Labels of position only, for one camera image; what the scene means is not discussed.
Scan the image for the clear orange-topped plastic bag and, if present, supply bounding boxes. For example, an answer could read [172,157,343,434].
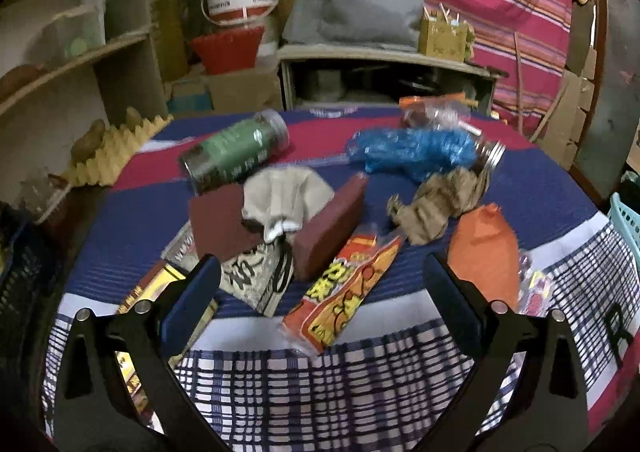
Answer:
[399,93,476,133]

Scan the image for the teal plastic basket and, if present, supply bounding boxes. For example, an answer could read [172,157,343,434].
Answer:
[607,192,640,253]

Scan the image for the calligraphy printed paper bag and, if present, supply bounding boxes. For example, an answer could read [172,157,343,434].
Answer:
[165,222,296,318]

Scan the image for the beige cloth sock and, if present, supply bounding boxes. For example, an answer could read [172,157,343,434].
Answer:
[241,166,335,243]

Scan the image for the cardboard box of sticks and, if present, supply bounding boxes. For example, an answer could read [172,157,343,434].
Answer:
[418,5,473,64]

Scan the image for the yellow gold packet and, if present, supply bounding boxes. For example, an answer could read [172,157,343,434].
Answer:
[114,259,218,425]

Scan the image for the low wooden cabinet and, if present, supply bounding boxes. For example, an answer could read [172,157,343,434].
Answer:
[276,45,506,115]

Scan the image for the red plastic basket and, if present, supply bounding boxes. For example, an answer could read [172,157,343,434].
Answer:
[190,25,266,76]

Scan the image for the small clear snack wrapper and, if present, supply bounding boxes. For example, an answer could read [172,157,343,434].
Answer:
[517,249,556,318]

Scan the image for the brown cardboard box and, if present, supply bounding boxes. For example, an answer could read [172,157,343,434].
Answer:
[167,67,283,114]

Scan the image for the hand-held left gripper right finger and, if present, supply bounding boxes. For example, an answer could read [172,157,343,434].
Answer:
[415,252,591,452]

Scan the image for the striped plaid tablecloth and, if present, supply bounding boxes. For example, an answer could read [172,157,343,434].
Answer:
[42,105,640,452]

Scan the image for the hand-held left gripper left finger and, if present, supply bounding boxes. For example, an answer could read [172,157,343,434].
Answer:
[52,255,236,452]

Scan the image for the clear jar with metal lid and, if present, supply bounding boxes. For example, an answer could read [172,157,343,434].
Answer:
[470,132,507,175]

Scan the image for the thick maroon scouring pad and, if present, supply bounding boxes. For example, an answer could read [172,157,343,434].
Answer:
[291,173,370,281]

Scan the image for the orange snack packet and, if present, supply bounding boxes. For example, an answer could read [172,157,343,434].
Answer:
[281,227,405,353]

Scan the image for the cardboard sheets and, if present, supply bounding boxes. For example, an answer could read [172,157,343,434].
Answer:
[530,0,608,168]

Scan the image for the green label plastic jar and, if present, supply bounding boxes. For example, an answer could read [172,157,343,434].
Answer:
[179,110,291,195]

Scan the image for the yellow egg-crate foam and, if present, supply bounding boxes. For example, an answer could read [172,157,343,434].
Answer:
[62,112,173,188]

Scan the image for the wooden shelf unit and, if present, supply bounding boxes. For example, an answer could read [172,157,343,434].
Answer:
[0,0,171,223]

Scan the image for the long potato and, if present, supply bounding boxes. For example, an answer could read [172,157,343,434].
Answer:
[70,119,108,163]

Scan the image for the blue plastic bag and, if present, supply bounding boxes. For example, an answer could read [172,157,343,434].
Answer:
[345,127,483,183]

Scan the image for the crumpled brown paper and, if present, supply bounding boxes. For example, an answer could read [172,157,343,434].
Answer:
[387,166,491,245]

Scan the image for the dark plastic crate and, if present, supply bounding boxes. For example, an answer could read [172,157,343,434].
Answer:
[0,202,66,383]

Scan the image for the translucent plastic container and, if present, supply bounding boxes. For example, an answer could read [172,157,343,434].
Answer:
[40,0,108,68]

